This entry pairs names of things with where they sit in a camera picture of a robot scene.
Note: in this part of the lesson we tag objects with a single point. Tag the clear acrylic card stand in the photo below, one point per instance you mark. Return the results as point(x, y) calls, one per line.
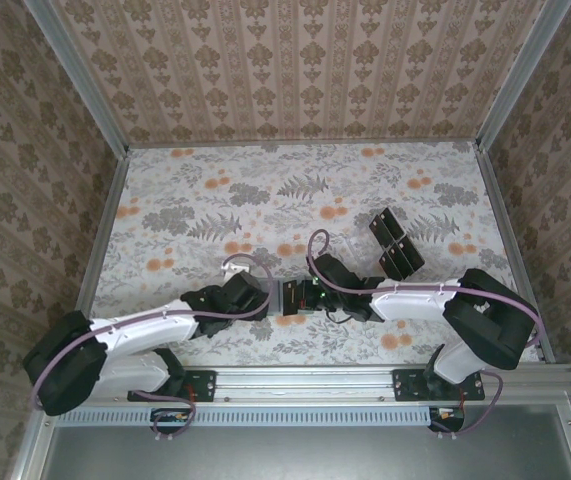
point(360, 245)

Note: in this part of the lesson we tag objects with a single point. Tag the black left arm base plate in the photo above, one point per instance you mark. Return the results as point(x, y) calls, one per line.
point(205, 385)

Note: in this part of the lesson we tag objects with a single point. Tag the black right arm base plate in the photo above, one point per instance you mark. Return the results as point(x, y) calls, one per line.
point(407, 385)

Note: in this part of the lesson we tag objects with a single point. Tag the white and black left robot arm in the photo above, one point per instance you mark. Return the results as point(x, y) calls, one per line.
point(145, 330)

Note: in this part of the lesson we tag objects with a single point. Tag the grey metal plate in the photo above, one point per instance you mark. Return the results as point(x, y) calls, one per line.
point(315, 455)

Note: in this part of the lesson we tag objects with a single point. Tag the aluminium mounting rail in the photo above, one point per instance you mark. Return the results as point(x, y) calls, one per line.
point(305, 380)

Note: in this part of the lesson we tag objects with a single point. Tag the black credit card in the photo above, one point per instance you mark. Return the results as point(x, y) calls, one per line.
point(392, 265)
point(396, 220)
point(412, 257)
point(380, 226)

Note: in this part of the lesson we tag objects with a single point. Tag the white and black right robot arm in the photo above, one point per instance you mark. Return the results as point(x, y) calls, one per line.
point(410, 305)

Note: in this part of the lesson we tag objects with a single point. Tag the aluminium table side rail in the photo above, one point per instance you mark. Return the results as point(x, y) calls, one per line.
point(100, 240)
point(513, 250)

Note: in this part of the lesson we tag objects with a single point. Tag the aluminium frame post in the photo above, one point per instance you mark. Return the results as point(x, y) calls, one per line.
point(82, 75)
point(521, 75)

